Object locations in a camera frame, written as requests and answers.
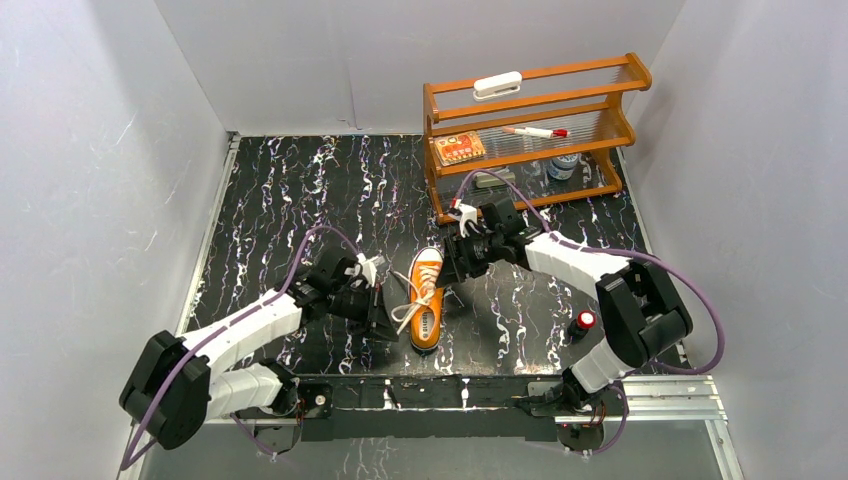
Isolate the white stapler on top shelf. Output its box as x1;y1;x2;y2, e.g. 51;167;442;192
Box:
472;71;523;102

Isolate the orange wooden shelf rack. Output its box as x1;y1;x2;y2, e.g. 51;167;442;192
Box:
422;53;653;224

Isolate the orange canvas sneaker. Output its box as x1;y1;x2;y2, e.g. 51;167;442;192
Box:
408;247;444;353

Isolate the orange snack packet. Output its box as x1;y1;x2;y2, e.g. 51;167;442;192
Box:
434;131;486;166

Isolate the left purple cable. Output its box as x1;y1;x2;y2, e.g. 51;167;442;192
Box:
119;225;362;473

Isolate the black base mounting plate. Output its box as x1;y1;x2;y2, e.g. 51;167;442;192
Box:
235;372;627;458

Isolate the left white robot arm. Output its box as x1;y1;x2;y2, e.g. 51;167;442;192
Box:
119;247;398;450

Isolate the red white marker pen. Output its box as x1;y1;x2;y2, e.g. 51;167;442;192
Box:
502;127;569;139

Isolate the red emergency stop button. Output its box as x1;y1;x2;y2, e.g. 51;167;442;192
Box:
566;310;597;343

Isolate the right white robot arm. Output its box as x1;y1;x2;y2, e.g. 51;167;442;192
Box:
437;199;693;414

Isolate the purple cable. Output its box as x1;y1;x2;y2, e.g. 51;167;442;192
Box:
119;225;362;473
450;169;727;376

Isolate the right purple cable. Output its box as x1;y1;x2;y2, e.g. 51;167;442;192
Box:
450;169;727;376

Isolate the white shoelace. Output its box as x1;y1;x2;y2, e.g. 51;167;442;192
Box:
390;261;443;334

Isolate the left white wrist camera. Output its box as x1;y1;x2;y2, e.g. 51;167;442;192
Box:
352;253;387;288

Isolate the grey stapler on bottom shelf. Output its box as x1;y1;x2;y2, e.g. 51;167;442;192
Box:
490;167;516;183

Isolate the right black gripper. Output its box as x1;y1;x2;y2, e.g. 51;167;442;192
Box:
435;228;504;287

